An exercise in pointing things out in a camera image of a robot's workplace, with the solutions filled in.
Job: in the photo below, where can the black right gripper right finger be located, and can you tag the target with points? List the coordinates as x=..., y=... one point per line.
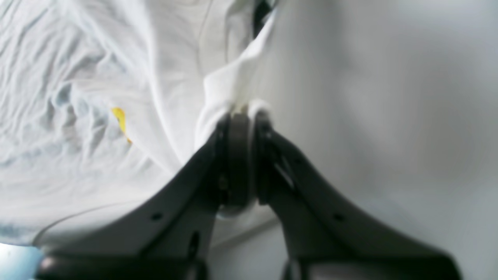
x=327, y=237

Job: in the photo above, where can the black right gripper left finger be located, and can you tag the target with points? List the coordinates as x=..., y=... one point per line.
x=167, y=237

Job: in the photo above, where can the white cartoon print T-shirt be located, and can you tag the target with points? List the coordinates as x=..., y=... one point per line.
x=103, y=101

